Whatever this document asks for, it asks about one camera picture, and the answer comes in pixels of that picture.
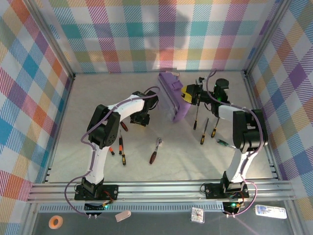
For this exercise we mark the aluminium mounting rail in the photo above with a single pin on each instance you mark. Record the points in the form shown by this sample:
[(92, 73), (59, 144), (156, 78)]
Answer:
[(159, 191)]

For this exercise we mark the black orange banded screwdriver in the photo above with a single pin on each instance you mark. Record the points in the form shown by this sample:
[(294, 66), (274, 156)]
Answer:
[(112, 151), (120, 148)]

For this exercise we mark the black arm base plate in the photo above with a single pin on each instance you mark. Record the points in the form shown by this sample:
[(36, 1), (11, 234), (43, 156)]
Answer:
[(212, 191), (111, 189)]

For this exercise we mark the pink eraser block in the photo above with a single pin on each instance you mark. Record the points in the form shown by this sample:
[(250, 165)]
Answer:
[(122, 216)]

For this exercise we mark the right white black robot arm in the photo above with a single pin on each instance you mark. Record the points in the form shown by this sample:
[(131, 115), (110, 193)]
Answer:
[(238, 161)]

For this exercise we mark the small white clock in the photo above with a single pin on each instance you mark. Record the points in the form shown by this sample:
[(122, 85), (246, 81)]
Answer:
[(196, 215)]

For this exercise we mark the purple tool box clear lid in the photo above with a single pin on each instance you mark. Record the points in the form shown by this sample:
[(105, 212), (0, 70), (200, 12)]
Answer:
[(174, 98)]

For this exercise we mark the orange tape roll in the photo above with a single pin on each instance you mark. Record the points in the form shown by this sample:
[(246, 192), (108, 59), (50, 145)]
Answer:
[(51, 221)]

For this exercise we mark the aluminium side rail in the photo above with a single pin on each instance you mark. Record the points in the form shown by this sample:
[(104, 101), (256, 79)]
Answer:
[(60, 127), (252, 94)]

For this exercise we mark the aluminium frame post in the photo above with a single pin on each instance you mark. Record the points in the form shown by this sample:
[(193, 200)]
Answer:
[(266, 36), (51, 36)]

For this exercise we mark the black electronics board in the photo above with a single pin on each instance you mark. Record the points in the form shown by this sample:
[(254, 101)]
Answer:
[(232, 206), (94, 208)]

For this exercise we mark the white blue labelled packet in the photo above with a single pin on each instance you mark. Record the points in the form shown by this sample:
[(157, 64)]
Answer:
[(271, 212)]

